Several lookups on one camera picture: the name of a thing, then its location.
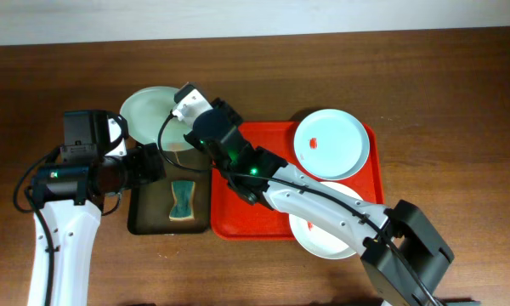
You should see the green yellow sponge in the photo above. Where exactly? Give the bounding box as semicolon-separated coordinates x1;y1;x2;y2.
169;180;196;222

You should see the pale green plate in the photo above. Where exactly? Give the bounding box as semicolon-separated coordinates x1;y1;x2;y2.
120;86;193;152

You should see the white plate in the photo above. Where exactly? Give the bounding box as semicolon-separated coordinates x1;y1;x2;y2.
288;181;366;260

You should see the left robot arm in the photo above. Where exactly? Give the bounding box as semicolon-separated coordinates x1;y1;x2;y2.
25;144;165;305

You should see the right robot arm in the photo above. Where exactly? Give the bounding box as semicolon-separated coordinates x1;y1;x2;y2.
172;99;454;305

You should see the black rectangular tray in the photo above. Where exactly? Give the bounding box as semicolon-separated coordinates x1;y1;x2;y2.
127;149;212;235

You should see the light blue plate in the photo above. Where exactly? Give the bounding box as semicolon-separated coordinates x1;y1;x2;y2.
293;109;371;181

